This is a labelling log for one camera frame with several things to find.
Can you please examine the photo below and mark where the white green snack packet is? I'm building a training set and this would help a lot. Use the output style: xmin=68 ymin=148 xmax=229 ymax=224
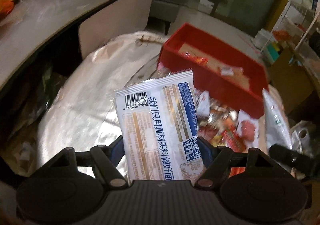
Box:
xmin=262 ymin=89 xmax=293 ymax=150

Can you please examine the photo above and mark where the white blue bread package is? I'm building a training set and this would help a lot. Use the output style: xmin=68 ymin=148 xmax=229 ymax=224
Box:
xmin=115 ymin=70 xmax=204 ymax=183

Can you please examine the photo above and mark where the red gummy candy bag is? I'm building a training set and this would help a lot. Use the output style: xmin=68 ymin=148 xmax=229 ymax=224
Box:
xmin=184 ymin=53 xmax=208 ymax=66

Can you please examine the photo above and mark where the red tomato snack packet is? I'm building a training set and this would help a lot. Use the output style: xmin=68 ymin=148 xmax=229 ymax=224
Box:
xmin=210 ymin=126 xmax=247 ymax=153

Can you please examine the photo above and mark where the pink sausage vacuum pack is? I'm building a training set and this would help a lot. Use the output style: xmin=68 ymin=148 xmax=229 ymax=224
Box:
xmin=236 ymin=109 xmax=259 ymax=148

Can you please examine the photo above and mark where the wooden cabinet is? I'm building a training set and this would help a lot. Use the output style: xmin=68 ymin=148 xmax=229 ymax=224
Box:
xmin=267 ymin=42 xmax=319 ymax=122

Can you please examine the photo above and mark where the clear brown pastry package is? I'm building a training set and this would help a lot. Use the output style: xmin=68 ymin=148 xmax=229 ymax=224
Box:
xmin=214 ymin=63 xmax=249 ymax=90

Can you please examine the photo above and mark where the red cardboard box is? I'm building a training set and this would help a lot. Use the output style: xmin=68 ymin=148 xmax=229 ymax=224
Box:
xmin=158 ymin=23 xmax=268 ymax=119

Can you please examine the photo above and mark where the pink clear nut bag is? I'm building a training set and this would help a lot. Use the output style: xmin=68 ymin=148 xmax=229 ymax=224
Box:
xmin=156 ymin=62 xmax=171 ymax=79

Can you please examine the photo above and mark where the white storage rack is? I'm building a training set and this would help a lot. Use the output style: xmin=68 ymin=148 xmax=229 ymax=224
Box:
xmin=259 ymin=0 xmax=317 ymax=64

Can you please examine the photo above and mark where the beige coffee table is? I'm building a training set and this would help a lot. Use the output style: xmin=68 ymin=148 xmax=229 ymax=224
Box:
xmin=0 ymin=0 xmax=157 ymax=91

